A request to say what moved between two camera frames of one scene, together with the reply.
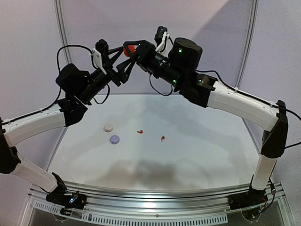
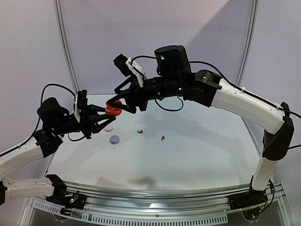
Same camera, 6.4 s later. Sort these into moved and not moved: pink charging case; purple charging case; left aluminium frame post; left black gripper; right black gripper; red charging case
Moved: right black gripper; left black gripper; red charging case
Not moved: pink charging case; left aluminium frame post; purple charging case
